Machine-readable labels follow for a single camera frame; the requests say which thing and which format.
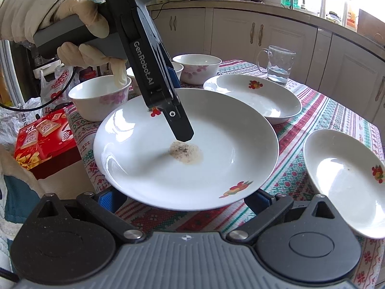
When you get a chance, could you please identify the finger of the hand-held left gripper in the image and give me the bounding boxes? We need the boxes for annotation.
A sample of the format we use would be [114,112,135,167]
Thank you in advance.
[156,40,182,89]
[147,98,194,142]

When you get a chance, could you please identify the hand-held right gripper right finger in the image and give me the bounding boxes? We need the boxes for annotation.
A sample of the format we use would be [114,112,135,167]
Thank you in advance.
[227,190,336,243]

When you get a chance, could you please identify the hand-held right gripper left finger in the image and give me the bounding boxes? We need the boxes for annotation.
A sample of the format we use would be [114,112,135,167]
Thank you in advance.
[36,187,146,243]

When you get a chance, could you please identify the white pink-flowered bowl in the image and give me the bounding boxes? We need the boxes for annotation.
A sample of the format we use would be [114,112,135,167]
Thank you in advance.
[172,54,222,85]
[68,76,132,122]

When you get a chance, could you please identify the person's left forearm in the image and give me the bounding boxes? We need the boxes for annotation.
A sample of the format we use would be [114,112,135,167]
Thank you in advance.
[0,0,21,42]

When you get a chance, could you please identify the person's left hand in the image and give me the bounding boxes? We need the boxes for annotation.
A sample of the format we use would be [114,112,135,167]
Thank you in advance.
[16,0,133,88]

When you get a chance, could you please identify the white kitchen cabinets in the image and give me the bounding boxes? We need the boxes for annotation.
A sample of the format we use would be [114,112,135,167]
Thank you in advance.
[147,0,385,124]

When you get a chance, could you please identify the red gift box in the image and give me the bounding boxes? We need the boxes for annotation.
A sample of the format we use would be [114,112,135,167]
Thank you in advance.
[14,108,82,180]

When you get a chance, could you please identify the white red plastic bag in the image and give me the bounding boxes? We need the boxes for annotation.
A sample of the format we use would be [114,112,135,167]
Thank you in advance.
[40,66,79,109]

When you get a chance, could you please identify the clear glass mug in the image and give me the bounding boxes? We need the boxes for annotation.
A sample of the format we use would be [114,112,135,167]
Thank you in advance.
[257,45,297,85]

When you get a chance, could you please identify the striped patterned tablecloth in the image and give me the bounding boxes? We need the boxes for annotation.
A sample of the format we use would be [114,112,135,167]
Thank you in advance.
[64,59,385,289]

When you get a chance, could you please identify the white printed sack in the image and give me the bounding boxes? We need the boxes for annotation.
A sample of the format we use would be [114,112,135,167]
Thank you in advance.
[0,96,41,148]

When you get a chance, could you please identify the wooden cutting board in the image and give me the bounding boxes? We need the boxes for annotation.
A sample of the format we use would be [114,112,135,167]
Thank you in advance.
[357,8,385,41]

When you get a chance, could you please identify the black cable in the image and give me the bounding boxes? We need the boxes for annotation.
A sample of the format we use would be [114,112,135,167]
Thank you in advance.
[0,98,43,111]

